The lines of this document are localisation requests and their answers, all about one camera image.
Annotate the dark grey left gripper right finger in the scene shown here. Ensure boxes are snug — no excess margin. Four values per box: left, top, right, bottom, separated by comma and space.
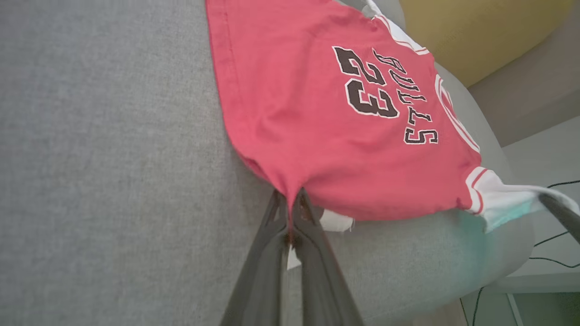
290, 188, 366, 326

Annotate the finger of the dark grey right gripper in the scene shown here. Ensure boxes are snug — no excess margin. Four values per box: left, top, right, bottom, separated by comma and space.
539, 193, 580, 245

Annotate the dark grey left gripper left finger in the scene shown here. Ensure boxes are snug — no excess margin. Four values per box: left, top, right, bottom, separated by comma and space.
220, 190, 291, 326

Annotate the red jersey with number 23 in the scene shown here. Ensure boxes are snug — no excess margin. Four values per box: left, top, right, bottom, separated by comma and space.
205, 0, 580, 271

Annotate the grey sofa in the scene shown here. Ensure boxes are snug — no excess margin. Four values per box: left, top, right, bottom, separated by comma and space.
0, 0, 536, 326

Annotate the yellow upholstered armchair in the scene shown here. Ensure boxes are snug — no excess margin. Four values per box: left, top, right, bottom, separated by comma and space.
399, 0, 574, 88

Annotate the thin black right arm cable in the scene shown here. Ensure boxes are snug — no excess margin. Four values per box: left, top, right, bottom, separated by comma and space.
529, 180, 580, 268

